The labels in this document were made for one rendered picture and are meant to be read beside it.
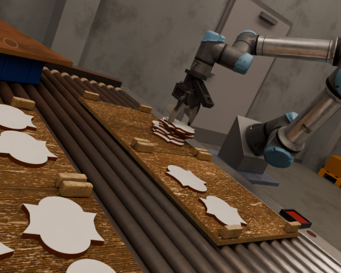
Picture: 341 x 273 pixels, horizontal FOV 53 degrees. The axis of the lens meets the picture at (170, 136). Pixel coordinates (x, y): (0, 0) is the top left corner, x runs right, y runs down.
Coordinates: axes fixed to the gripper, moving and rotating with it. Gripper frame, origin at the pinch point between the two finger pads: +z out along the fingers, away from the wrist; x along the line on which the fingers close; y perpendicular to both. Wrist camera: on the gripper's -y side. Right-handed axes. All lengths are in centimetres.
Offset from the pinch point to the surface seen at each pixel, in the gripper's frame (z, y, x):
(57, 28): 8, 232, -60
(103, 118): 5.8, 9.3, 27.7
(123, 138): 5.8, -5.4, 29.3
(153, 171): 5.9, -24.6, 32.2
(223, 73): -10, 216, -306
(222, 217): 5, -46, 28
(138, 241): 8, -46, 53
